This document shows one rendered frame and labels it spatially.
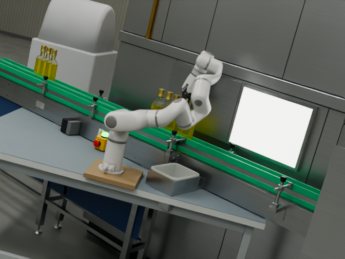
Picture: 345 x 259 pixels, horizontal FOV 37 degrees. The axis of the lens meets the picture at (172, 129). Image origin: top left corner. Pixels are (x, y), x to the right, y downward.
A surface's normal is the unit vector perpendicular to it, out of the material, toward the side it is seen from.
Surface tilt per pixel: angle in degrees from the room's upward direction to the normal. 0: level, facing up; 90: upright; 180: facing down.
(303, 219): 90
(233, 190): 90
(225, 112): 90
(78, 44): 80
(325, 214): 90
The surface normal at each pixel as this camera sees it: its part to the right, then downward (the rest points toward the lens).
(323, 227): -0.60, 0.04
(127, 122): -0.33, 0.19
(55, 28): -0.14, 0.01
